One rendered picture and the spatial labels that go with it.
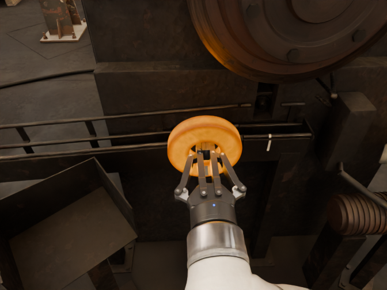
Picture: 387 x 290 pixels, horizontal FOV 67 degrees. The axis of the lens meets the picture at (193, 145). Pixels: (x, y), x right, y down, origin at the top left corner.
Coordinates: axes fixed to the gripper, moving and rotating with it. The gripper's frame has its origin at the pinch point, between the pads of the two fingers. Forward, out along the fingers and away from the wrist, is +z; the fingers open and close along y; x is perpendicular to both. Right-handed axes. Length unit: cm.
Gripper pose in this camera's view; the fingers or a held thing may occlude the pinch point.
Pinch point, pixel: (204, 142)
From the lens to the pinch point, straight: 60.9
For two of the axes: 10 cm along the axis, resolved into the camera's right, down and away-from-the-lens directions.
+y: 10.0, -0.4, 0.3
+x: 0.0, -7.1, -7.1
